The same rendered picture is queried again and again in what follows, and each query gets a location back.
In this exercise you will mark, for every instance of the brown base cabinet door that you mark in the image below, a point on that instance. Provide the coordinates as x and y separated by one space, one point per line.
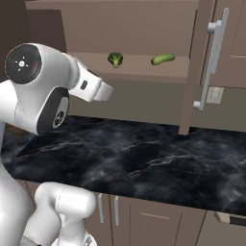
107 230
153 224

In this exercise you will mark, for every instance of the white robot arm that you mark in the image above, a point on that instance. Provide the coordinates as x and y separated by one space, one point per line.
29 105

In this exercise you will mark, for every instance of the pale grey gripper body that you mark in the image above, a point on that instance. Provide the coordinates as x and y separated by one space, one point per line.
103 91

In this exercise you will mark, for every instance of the brown panelled cabinet door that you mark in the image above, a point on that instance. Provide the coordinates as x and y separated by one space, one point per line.
235 41

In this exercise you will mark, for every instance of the green broccoli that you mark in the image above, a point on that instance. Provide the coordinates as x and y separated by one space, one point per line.
115 59

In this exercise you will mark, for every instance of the green cucumber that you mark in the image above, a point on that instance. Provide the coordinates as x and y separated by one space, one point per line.
162 59

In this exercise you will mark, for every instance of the brown drawer front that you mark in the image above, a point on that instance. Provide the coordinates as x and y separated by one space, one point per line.
221 233

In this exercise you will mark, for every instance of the beige wall outlet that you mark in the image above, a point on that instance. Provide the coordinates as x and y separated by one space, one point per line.
214 95

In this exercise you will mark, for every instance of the open brown wall cabinet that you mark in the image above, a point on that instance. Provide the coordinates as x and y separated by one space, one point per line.
128 32

